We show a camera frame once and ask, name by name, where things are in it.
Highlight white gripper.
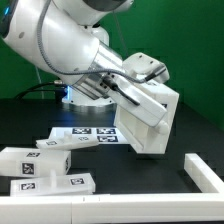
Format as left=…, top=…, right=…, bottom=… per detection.
left=103, top=75, right=167, bottom=127

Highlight white cabinet body box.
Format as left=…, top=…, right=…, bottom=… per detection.
left=114, top=80, right=179, bottom=154

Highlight white front panel with peg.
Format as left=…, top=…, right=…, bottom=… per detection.
left=10, top=173, right=96, bottom=197

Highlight white cabinet drawer box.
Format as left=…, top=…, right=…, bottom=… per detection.
left=0, top=147, right=71, bottom=177

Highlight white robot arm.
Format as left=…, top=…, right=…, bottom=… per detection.
left=0, top=0, right=169, bottom=127

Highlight flat white panel four tags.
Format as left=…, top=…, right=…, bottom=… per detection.
left=49, top=127, right=128, bottom=144

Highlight white door panel with peg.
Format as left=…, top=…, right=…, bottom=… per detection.
left=36, top=131, right=99, bottom=151

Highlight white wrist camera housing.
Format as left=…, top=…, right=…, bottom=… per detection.
left=123, top=53, right=170, bottom=83

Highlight black base cables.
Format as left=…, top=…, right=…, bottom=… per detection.
left=13, top=79, right=69, bottom=100

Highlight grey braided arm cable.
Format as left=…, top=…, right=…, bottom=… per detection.
left=35, top=0, right=168, bottom=85

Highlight white L-shaped obstacle frame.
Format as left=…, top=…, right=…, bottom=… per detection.
left=0, top=153, right=224, bottom=224

